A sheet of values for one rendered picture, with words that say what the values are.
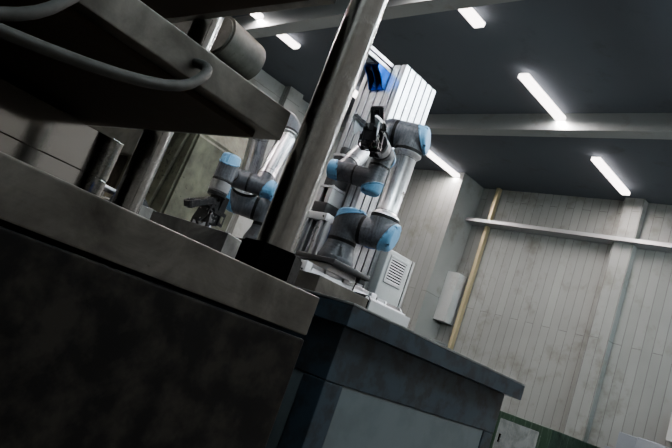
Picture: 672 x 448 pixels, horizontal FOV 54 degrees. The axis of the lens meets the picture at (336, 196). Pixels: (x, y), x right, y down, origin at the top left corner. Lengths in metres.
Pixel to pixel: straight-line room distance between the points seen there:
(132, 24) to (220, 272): 0.33
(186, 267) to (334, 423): 0.43
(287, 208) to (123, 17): 0.35
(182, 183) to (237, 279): 3.54
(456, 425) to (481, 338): 10.00
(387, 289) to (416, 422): 1.70
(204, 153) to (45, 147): 3.18
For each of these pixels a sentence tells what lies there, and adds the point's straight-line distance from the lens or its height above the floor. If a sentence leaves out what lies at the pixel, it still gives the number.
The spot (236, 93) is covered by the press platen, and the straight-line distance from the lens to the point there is 0.97.
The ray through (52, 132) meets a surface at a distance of 1.34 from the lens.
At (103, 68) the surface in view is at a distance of 0.75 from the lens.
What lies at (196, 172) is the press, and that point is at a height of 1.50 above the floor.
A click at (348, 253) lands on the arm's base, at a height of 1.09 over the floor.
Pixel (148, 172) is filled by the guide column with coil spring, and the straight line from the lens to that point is 1.31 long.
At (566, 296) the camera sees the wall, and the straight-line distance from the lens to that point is 11.01.
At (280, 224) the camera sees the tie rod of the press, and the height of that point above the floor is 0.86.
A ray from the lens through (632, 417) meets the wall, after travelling 10.31.
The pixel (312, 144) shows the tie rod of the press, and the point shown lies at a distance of 1.01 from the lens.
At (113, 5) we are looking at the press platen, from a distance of 0.88.
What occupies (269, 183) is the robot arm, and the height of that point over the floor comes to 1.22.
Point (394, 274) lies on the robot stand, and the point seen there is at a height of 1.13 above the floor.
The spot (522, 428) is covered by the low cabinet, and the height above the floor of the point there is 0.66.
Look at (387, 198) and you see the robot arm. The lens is 2.58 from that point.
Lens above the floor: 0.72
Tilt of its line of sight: 13 degrees up
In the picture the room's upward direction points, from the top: 20 degrees clockwise
